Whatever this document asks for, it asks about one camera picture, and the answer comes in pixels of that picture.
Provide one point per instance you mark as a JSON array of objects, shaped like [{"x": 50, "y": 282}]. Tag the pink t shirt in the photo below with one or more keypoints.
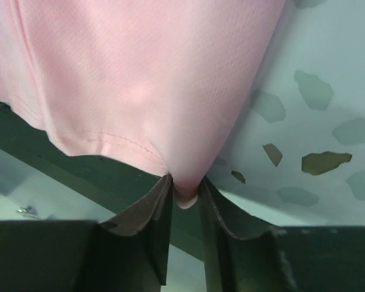
[{"x": 157, "y": 85}]

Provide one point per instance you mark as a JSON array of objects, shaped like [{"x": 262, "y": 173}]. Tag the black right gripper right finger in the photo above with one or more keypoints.
[{"x": 245, "y": 253}]

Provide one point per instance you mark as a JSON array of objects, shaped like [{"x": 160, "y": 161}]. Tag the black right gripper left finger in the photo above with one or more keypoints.
[{"x": 128, "y": 252}]

